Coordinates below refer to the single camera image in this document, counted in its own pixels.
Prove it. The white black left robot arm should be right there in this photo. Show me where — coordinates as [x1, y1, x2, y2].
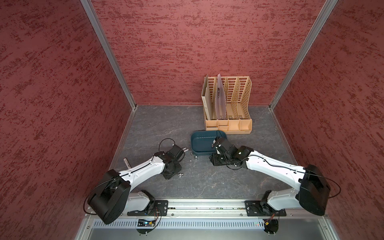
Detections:
[86, 150, 185, 225]

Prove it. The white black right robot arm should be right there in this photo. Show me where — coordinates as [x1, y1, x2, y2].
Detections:
[210, 145, 331, 217]

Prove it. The teal plastic storage box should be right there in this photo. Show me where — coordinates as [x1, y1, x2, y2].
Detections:
[191, 130, 227, 156]

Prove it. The pale pink paper sheet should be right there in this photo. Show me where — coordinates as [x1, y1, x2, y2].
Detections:
[215, 74, 227, 120]

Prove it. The wooden file organizer rack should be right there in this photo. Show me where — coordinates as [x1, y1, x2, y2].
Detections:
[201, 76, 253, 135]

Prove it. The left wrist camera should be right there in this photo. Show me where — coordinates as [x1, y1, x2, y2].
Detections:
[167, 145, 185, 163]

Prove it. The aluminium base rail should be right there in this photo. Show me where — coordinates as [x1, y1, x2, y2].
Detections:
[111, 197, 318, 222]

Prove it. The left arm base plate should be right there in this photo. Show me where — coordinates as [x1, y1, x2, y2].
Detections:
[127, 200, 169, 217]

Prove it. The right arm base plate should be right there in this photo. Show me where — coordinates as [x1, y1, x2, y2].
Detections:
[245, 201, 287, 217]

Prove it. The left corner aluminium post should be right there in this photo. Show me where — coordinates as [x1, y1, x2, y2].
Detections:
[80, 0, 137, 111]

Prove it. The corner aluminium post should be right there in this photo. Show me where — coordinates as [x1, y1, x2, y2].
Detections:
[269, 0, 338, 112]
[80, 0, 137, 111]

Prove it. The right corner aluminium post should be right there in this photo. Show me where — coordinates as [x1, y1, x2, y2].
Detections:
[269, 0, 338, 112]

